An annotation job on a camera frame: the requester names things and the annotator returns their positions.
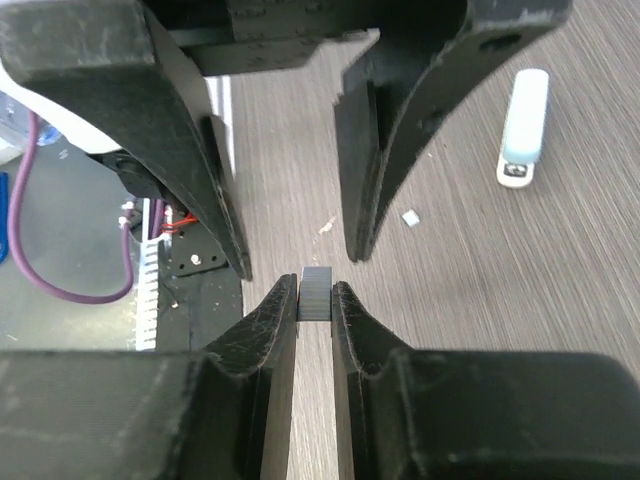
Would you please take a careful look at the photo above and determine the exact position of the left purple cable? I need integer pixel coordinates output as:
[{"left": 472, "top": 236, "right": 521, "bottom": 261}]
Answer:
[{"left": 7, "top": 109, "right": 136, "bottom": 305}]

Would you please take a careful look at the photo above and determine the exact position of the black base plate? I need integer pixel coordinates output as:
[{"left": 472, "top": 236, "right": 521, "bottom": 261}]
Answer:
[{"left": 155, "top": 206, "right": 243, "bottom": 351}]

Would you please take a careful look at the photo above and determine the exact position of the light blue stapler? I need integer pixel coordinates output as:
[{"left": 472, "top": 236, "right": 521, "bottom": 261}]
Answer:
[{"left": 496, "top": 68, "right": 550, "bottom": 189}]

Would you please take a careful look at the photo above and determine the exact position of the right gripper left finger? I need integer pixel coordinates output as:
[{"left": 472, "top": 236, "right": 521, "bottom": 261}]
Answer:
[{"left": 1, "top": 274, "right": 297, "bottom": 479}]

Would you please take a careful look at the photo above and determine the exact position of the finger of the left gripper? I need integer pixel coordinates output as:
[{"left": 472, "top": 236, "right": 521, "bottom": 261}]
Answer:
[{"left": 334, "top": 0, "right": 572, "bottom": 262}]

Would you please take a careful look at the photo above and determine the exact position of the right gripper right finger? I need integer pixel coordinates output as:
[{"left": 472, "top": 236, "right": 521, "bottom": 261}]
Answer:
[{"left": 331, "top": 282, "right": 639, "bottom": 479}]

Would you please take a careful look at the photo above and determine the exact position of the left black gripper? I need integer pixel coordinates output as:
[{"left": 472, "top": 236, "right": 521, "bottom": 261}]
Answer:
[{"left": 1, "top": 0, "right": 467, "bottom": 280}]

